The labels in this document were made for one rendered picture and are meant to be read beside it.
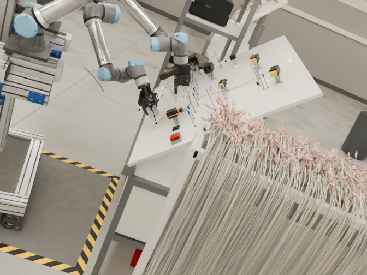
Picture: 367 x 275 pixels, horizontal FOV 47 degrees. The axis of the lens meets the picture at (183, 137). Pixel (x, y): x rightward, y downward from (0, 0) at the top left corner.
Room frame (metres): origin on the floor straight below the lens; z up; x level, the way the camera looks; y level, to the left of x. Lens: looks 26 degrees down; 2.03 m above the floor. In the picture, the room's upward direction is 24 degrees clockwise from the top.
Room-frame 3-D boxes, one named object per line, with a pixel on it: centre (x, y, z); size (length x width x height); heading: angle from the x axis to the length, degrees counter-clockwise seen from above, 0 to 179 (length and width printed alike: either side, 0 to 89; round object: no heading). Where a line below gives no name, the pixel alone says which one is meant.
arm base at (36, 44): (2.09, 0.95, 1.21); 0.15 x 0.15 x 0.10
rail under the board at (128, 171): (2.45, 0.26, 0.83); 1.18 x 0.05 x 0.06; 7
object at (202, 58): (3.33, 0.21, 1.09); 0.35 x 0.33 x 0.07; 7
